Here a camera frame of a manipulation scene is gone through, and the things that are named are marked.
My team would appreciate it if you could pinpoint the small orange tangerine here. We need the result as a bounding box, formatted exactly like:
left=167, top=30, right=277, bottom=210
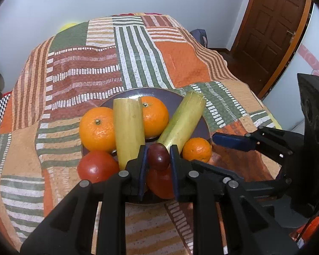
left=182, top=137, right=212, bottom=163

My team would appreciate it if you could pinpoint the yellow sugarcane piece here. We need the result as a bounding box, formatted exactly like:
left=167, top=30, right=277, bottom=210
left=157, top=91, right=206, bottom=152
left=113, top=98, right=145, bottom=170

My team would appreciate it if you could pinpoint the red tomato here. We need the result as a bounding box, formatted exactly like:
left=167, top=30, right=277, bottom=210
left=77, top=151, right=120, bottom=183
left=146, top=167, right=175, bottom=200

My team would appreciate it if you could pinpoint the dark red grape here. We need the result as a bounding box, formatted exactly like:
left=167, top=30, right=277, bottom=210
left=147, top=143, right=170, bottom=171

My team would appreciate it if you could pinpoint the patchwork striped bedspread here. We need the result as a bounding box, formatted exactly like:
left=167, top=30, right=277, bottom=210
left=0, top=13, right=278, bottom=250

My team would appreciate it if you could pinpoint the right orange on plate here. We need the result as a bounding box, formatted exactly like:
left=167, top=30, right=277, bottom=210
left=141, top=96, right=169, bottom=139

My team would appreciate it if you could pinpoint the orange on plate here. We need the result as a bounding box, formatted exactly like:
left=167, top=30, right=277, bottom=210
left=141, top=96, right=169, bottom=139
left=79, top=107, right=116, bottom=154

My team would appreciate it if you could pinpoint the left orange on plate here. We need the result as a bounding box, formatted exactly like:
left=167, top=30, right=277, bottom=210
left=79, top=107, right=116, bottom=154

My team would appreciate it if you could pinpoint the blue bag beside bed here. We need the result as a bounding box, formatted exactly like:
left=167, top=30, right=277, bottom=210
left=190, top=29, right=208, bottom=48

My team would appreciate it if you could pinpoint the brown wooden door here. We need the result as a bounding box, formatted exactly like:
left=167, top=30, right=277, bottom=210
left=231, top=0, right=311, bottom=98

